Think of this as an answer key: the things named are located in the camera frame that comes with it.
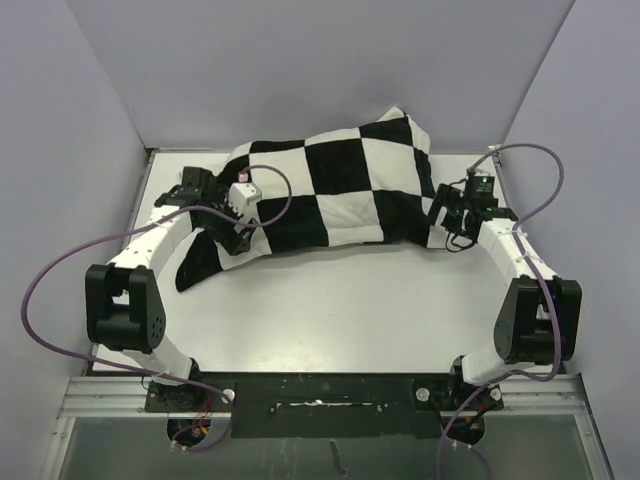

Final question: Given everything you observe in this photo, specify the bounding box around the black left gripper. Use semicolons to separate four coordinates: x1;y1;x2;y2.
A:
198;187;257;255

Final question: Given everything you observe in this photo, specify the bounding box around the black white checkered pillowcase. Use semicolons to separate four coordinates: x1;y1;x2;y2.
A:
175;107;435;292

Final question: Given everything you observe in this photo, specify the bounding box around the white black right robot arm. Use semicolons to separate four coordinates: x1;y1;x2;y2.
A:
427;176;582;409

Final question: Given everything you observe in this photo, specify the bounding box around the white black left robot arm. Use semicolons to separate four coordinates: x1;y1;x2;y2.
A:
85;167;262;411

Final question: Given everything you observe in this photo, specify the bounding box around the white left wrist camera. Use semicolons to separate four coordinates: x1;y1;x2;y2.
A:
227;172;262;217

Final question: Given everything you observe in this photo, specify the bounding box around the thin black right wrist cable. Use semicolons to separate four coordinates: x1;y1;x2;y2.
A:
444;227;476;254

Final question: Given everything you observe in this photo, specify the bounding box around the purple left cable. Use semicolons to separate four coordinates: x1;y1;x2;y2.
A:
22;164;294;454

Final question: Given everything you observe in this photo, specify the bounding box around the purple cable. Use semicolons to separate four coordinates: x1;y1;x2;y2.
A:
434;142;566;480
22;164;294;454

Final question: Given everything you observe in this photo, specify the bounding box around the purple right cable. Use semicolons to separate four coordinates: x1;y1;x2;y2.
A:
434;142;566;480

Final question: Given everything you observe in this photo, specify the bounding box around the aluminium front frame rail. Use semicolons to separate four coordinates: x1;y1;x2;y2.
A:
57;372;586;421

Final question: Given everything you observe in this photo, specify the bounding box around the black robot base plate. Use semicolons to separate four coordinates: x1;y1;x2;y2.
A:
144;372;504;439

